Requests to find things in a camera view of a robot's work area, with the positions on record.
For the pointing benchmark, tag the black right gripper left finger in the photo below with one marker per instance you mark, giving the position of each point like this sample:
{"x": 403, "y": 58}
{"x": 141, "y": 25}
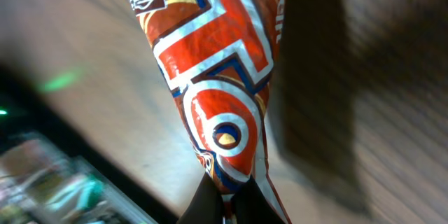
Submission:
{"x": 206, "y": 206}

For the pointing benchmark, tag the red chocolate bar wrapper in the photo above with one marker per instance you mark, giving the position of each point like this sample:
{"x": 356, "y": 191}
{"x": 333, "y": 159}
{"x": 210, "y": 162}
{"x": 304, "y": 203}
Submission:
{"x": 217, "y": 58}

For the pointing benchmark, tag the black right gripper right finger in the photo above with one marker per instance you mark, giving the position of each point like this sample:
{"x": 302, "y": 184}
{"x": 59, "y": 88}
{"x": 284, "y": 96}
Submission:
{"x": 251, "y": 207}

